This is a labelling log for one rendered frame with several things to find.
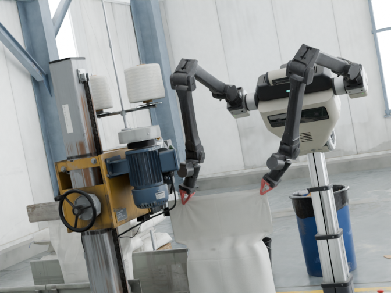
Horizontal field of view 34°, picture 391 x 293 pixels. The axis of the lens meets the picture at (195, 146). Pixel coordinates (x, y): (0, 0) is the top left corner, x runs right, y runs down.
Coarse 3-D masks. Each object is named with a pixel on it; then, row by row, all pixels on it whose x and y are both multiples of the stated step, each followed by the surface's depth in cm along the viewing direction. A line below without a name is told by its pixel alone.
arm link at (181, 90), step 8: (192, 80) 277; (176, 88) 281; (184, 88) 280; (192, 88) 278; (184, 96) 280; (184, 104) 283; (192, 104) 285; (184, 112) 285; (192, 112) 286; (184, 120) 287; (192, 120) 287; (184, 128) 290; (192, 128) 289; (192, 136) 290; (192, 144) 292; (200, 144) 295; (192, 152) 296
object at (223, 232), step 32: (256, 192) 288; (192, 224) 303; (224, 224) 295; (256, 224) 290; (192, 256) 297; (224, 256) 289; (256, 256) 284; (192, 288) 299; (224, 288) 289; (256, 288) 284
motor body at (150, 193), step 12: (132, 156) 265; (144, 156) 264; (156, 156) 266; (132, 168) 265; (144, 168) 264; (156, 168) 265; (132, 180) 266; (144, 180) 263; (156, 180) 265; (132, 192) 268; (144, 192) 263; (156, 192) 264; (144, 204) 264; (156, 204) 265
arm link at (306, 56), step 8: (304, 48) 259; (312, 48) 257; (296, 56) 259; (304, 56) 257; (312, 56) 255; (320, 56) 263; (328, 56) 268; (296, 64) 258; (304, 64) 256; (312, 64) 258; (320, 64) 266; (328, 64) 271; (336, 64) 276; (344, 64) 281; (352, 64) 283; (296, 72) 258; (304, 72) 256; (344, 72) 282; (352, 72) 284
